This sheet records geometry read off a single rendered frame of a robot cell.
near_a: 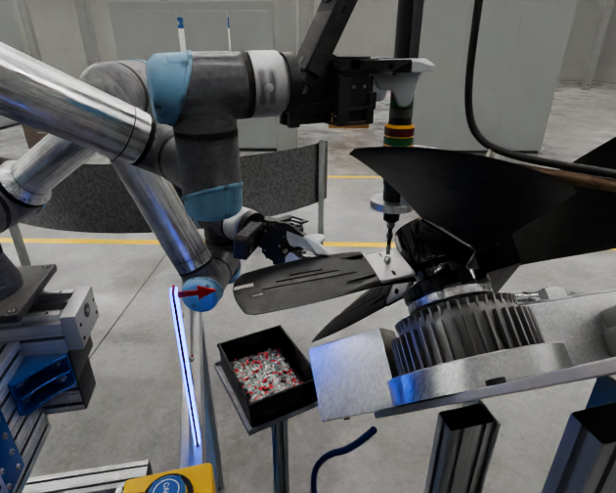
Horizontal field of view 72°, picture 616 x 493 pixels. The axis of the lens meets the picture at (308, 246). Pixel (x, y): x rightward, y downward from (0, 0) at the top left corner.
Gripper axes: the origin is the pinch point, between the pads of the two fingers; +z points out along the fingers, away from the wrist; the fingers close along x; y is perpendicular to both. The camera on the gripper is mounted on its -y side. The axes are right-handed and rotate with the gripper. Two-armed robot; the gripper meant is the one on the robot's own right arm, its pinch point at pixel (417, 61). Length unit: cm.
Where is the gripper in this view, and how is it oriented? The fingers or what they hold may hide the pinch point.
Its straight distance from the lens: 65.2
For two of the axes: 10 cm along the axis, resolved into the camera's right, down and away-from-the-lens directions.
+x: 4.0, 4.0, -8.2
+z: 9.2, -1.8, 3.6
